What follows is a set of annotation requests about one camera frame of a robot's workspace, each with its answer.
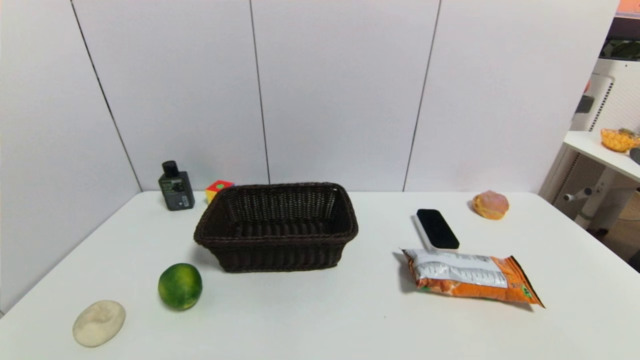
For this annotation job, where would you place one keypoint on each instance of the grey bottle with black cap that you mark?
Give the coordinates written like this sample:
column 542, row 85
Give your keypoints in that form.
column 176, row 192

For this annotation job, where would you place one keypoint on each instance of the dark brown wicker basket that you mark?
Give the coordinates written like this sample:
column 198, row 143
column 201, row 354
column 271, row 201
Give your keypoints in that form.
column 280, row 250

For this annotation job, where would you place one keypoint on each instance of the dark grey object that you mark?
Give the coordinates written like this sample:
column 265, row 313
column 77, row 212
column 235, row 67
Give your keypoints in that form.
column 636, row 156

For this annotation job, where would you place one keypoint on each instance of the red yellow toy cube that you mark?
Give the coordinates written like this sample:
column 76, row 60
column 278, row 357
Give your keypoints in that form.
column 216, row 189

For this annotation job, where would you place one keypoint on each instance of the black eraser with white base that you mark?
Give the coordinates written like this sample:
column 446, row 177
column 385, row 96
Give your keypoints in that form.
column 437, row 227

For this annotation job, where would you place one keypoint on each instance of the pink glazed bread bun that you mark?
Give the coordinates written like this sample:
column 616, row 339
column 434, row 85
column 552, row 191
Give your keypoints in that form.
column 491, row 205

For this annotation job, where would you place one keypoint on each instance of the green round citrus fruit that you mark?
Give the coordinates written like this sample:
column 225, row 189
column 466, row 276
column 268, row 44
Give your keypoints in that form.
column 180, row 286

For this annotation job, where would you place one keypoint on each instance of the orange white snack bag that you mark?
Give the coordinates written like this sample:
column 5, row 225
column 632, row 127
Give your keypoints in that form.
column 470, row 282

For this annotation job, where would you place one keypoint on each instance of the white steamed bun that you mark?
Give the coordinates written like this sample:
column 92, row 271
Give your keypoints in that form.
column 99, row 324

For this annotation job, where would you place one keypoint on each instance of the white side table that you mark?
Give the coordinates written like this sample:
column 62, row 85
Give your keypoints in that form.
column 597, row 149

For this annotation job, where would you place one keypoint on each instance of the white perforated air purifier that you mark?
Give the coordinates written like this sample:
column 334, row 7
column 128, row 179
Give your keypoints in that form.
column 622, row 95

